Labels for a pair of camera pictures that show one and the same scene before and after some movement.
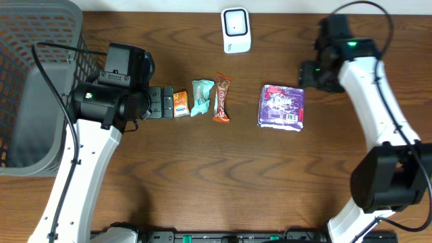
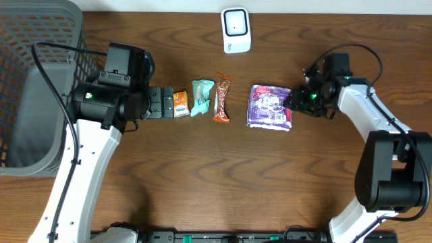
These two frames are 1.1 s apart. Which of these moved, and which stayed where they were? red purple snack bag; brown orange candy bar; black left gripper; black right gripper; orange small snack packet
Moved: red purple snack bag; black right gripper
Stayed: brown orange candy bar; orange small snack packet; black left gripper
